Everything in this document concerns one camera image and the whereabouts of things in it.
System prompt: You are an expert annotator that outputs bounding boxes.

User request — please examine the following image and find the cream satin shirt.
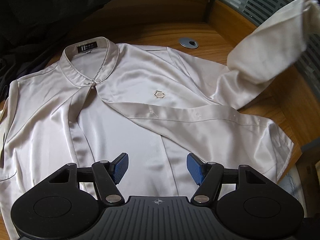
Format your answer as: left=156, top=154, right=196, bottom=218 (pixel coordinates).
left=1, top=0, right=319, bottom=239

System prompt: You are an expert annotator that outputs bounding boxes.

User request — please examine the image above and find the black cloth garment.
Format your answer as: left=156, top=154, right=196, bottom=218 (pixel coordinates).
left=1, top=0, right=111, bottom=100

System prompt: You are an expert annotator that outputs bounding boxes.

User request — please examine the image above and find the grey desk cable grommet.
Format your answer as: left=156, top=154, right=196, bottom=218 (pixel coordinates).
left=179, top=37, right=199, bottom=49

